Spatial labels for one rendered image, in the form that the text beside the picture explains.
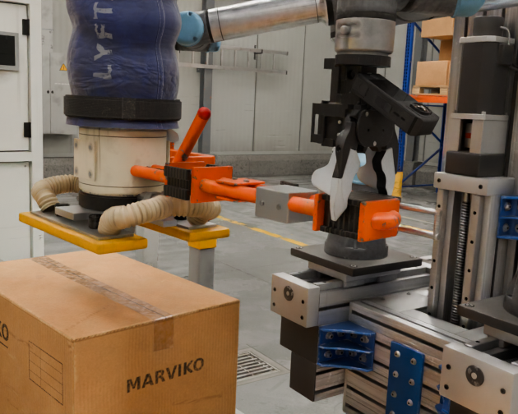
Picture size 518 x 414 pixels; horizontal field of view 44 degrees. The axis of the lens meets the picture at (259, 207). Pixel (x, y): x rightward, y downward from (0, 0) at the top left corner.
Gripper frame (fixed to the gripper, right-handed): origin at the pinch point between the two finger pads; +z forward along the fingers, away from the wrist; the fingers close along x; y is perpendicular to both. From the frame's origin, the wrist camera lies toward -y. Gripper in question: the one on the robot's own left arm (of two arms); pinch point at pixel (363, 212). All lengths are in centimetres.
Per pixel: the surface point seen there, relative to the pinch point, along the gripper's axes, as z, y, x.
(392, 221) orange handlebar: 0.2, -5.3, 1.0
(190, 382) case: 46, 51, -10
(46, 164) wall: 97, 882, -336
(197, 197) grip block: 2.3, 31.3, 4.0
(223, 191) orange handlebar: 0.5, 25.0, 3.8
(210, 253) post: 34, 101, -53
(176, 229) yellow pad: 11.5, 48.2, -3.6
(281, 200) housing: 0.0, 11.9, 3.6
